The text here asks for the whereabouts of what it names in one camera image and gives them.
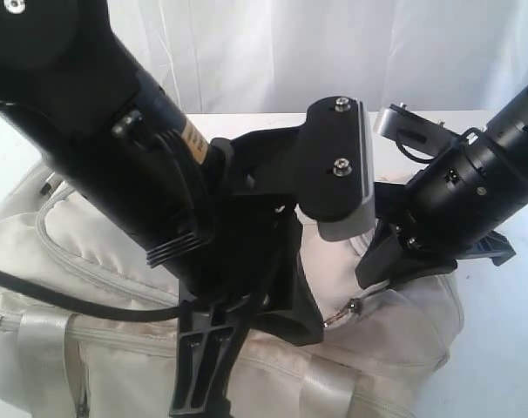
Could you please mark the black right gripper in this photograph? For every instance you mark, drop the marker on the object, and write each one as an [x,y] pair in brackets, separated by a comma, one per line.
[402,249]

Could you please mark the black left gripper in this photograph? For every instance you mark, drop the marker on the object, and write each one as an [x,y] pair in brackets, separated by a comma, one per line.
[249,276]

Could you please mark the cream fabric duffel bag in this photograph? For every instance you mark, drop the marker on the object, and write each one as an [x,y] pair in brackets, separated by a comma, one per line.
[379,346]

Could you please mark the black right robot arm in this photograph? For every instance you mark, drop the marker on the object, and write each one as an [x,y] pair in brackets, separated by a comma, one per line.
[450,210]

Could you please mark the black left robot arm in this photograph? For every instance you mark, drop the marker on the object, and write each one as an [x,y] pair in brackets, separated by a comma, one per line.
[108,128]

